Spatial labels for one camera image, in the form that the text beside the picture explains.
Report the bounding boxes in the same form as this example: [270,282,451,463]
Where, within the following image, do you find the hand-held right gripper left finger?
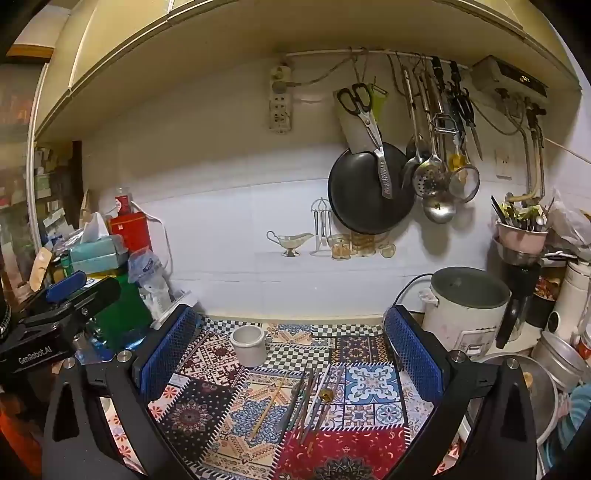
[41,302,204,480]

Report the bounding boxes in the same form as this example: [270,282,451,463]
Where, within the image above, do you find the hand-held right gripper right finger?
[383,305,550,480]

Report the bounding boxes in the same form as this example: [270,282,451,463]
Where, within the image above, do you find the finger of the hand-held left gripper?
[74,276,122,320]
[18,271,88,319]

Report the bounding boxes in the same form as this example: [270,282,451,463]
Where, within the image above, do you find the white ceramic cup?
[230,324,269,368]

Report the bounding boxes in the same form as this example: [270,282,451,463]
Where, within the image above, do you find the thin black chopstick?
[301,367,325,441]

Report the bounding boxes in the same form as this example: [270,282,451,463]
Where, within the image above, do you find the brown wooden chopstick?
[295,362,315,441]

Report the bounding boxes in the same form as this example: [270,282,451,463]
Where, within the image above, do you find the thick black chopstick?
[281,371,306,437]

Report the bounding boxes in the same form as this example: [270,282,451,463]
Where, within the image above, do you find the person's left forearm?
[0,392,44,472]

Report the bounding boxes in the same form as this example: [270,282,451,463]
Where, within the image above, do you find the green box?
[90,272,155,349]

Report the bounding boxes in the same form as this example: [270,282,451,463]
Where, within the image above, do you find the teal tissue box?
[69,212,129,274]

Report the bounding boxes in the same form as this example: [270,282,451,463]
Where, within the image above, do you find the white flat box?
[150,288,194,330]

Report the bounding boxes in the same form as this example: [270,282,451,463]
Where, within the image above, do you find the clear plastic bag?
[127,249,175,320]

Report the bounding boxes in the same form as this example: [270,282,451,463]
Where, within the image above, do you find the white rice cooker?
[421,266,512,361]

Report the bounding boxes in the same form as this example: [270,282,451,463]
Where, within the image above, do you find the red box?
[108,212,153,260]

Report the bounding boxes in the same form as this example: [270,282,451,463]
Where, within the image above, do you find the gold spoon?
[305,388,335,457]

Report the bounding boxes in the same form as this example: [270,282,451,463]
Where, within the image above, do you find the cluttered shelf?
[0,138,86,296]

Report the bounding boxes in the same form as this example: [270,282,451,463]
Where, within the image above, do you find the patterned patchwork mat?
[106,316,462,480]

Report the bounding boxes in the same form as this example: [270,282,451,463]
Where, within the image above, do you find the light wooden chopstick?
[250,379,285,439]

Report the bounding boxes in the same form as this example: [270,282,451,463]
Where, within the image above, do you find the black jug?
[493,249,544,349]

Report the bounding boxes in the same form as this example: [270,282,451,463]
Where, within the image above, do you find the steel pot with lid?
[480,353,560,444]

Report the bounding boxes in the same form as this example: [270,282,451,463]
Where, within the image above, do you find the steel ladle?
[416,65,458,224]

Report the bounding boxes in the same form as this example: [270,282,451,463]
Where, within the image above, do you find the aluminium pot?
[531,330,589,391]

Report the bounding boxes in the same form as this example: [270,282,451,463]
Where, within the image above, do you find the pink utensil holder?
[496,220,549,256]

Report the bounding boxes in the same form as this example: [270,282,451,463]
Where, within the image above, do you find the black frying pan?
[328,141,416,235]

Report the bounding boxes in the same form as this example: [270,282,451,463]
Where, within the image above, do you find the white thermos jug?
[545,261,591,342]

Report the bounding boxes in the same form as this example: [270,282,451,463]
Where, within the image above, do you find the bunch of cutlery in holder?
[490,194,555,232]

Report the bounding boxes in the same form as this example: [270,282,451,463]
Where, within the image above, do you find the steel slotted spoon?
[412,69,451,198]

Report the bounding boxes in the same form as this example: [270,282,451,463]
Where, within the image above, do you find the mesh strainer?
[448,138,481,204]

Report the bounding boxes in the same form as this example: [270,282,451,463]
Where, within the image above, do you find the steel serving spoon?
[398,65,428,190]

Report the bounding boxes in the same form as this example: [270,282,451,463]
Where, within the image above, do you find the grey plastic bag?
[547,189,591,259]

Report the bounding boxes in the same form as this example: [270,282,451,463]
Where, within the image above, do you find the steel peeler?
[431,113,462,137]

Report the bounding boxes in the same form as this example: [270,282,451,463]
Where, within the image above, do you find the yellow-green hanging tool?
[369,83,389,121]

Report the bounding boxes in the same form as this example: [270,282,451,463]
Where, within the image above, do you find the white power strip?
[269,65,294,134]

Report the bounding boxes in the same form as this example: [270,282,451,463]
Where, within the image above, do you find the cream overhead cabinet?
[28,0,583,145]

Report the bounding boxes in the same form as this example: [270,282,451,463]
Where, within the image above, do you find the black power cable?
[392,273,435,308]

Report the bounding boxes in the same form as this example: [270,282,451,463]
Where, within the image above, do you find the white cable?
[104,200,172,278]

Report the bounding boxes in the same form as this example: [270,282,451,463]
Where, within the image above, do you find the wall socket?
[494,148,513,180]

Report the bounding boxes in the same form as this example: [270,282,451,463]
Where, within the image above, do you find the metal gas hoses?
[521,99,549,201]

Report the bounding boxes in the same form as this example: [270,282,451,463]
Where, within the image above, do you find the black handled scissors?
[336,82,394,200]

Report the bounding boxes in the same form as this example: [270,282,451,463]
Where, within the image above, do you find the black handled knife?
[448,60,484,161]

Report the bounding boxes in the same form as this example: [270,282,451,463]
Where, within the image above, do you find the grey wall appliance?
[471,55,549,99]

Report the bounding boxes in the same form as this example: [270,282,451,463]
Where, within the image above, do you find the white hanging rail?
[284,48,472,70]

